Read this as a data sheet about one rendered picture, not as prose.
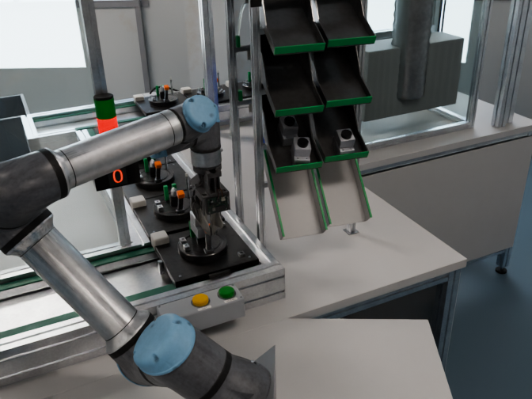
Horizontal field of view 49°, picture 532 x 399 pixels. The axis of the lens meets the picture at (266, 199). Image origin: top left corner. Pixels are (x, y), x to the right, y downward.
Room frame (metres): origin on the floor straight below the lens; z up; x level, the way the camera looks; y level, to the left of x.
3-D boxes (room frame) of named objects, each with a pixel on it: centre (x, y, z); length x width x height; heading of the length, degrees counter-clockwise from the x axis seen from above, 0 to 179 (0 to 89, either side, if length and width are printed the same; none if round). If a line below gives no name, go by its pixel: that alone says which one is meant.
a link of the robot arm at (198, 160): (1.32, 0.14, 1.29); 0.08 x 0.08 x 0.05
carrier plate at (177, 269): (1.40, 0.18, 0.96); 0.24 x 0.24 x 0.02; 25
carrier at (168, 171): (1.86, 0.39, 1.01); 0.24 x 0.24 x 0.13; 25
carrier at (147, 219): (1.64, 0.29, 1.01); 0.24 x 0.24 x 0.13; 25
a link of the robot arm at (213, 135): (1.32, 0.15, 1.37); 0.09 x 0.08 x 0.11; 131
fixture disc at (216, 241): (1.40, 0.18, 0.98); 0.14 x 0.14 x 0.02
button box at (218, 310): (1.17, 0.17, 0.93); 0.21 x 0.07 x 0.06; 115
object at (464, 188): (2.68, -0.67, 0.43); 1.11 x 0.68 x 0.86; 115
